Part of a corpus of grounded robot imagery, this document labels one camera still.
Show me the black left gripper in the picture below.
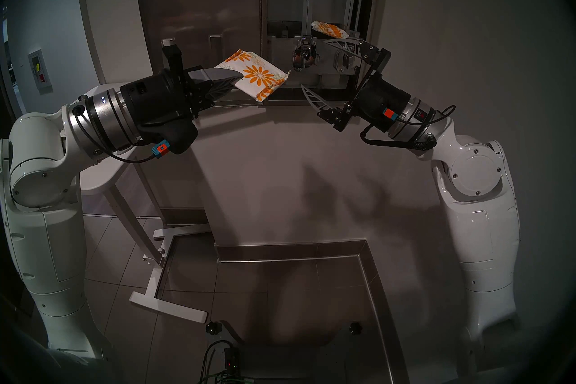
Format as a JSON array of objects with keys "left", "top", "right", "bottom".
[{"left": 119, "top": 43, "right": 244, "bottom": 128}]

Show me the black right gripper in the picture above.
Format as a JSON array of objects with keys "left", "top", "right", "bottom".
[{"left": 300, "top": 37, "right": 411, "bottom": 132}]

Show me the white pad with orange flower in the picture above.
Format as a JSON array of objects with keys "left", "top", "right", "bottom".
[{"left": 214, "top": 49, "right": 291, "bottom": 102}]

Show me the stainless steel dispenser door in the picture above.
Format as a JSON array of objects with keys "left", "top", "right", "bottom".
[{"left": 133, "top": 0, "right": 266, "bottom": 113}]

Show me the dark robot base platform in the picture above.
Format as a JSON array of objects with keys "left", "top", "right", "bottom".
[{"left": 220, "top": 320, "right": 387, "bottom": 384}]

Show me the chrome tampon dispensing mechanism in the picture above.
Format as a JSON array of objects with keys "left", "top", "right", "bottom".
[{"left": 334, "top": 39, "right": 365, "bottom": 73}]

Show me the chrome pad dispensing mechanism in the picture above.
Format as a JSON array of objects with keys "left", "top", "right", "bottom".
[{"left": 292, "top": 38, "right": 321, "bottom": 71}]

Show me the orange white pad packet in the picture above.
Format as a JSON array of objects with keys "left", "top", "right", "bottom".
[{"left": 311, "top": 20, "right": 350, "bottom": 40}]

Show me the white table with legs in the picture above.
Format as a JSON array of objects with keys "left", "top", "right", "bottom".
[{"left": 79, "top": 82, "right": 212, "bottom": 325}]

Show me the black power box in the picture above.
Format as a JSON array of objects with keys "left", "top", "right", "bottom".
[{"left": 224, "top": 346, "right": 242, "bottom": 377}]

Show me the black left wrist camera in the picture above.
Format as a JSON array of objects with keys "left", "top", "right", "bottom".
[{"left": 135, "top": 115, "right": 199, "bottom": 159}]

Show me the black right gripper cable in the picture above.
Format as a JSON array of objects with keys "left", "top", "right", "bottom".
[{"left": 360, "top": 105, "right": 456, "bottom": 150}]

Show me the thin black left camera cable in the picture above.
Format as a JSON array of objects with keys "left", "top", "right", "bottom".
[{"left": 72, "top": 106, "right": 156, "bottom": 164}]

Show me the grey door frame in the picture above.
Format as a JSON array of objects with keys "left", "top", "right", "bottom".
[{"left": 76, "top": 0, "right": 107, "bottom": 85}]

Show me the wall fire extinguisher cabinet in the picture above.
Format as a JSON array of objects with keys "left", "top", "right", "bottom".
[{"left": 28, "top": 49, "right": 54, "bottom": 95}]

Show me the green and black cable bundle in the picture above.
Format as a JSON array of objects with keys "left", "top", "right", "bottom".
[{"left": 198, "top": 339, "right": 234, "bottom": 384}]

